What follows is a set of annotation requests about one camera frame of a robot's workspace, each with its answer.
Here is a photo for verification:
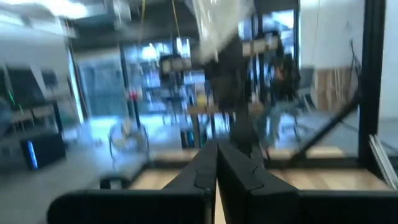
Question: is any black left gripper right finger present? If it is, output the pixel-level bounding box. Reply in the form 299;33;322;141
217;142;398;224

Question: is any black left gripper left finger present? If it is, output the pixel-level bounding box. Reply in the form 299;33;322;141
46;140;218;224

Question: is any white vanity pack bag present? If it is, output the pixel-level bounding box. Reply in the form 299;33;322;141
186;0;254;65

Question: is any person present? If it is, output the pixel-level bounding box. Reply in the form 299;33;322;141
259;54;302;149

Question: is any aluminium profile bar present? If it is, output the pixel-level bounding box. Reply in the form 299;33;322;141
368;134;398;190

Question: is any black box with blue light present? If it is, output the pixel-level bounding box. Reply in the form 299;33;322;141
20;133;67;171

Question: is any round wire fan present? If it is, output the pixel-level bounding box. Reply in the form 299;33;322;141
108;123;150;164

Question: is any yellow hanging cord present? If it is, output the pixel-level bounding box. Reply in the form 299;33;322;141
172;0;183;40

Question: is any black diagonal frame strut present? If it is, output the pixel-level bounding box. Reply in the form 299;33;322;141
290;95;363;164

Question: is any black frame post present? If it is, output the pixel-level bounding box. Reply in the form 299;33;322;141
358;0;387;167

